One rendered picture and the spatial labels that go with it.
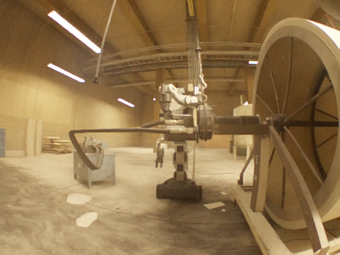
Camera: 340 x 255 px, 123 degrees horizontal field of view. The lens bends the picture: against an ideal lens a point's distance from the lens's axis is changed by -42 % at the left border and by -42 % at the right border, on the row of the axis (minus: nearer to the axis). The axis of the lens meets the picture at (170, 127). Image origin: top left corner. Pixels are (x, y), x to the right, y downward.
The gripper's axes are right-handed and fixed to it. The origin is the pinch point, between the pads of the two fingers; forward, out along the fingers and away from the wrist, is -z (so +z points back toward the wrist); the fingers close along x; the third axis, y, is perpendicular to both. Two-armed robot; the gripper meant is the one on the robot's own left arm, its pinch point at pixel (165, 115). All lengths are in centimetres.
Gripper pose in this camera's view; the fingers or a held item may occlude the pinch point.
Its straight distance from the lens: 131.9
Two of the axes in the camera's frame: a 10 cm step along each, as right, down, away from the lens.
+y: 9.8, 0.0, -2.1
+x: -2.1, -0.9, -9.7
